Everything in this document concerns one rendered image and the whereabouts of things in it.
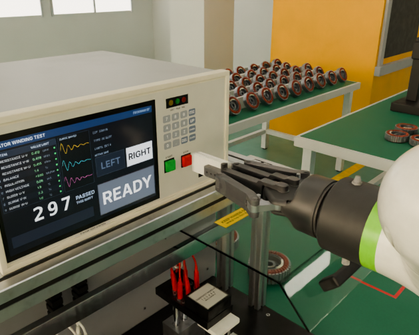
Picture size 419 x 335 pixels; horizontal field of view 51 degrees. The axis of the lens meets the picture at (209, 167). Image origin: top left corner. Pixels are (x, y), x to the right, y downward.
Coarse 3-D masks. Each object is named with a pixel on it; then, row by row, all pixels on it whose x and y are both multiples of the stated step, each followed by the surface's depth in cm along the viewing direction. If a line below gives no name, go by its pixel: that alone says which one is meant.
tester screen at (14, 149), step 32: (64, 128) 57; (96, 128) 60; (128, 128) 64; (0, 160) 52; (32, 160) 55; (64, 160) 58; (0, 192) 53; (32, 192) 56; (64, 192) 59; (96, 192) 63; (32, 224) 57
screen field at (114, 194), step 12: (144, 168) 69; (120, 180) 66; (132, 180) 68; (144, 180) 70; (108, 192) 65; (120, 192) 67; (132, 192) 68; (144, 192) 70; (108, 204) 66; (120, 204) 67
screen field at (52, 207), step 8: (56, 200) 59; (64, 200) 60; (72, 200) 61; (32, 208) 57; (40, 208) 57; (48, 208) 58; (56, 208) 59; (64, 208) 60; (72, 208) 61; (32, 216) 57; (40, 216) 58; (48, 216) 59
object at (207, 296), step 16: (160, 288) 88; (192, 288) 88; (208, 288) 84; (176, 304) 84; (192, 304) 81; (208, 304) 80; (224, 304) 81; (176, 320) 88; (208, 320) 79; (224, 320) 82
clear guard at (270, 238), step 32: (192, 224) 78; (256, 224) 78; (288, 224) 78; (256, 256) 69; (288, 256) 69; (320, 256) 70; (288, 288) 63; (320, 288) 67; (352, 288) 70; (320, 320) 64
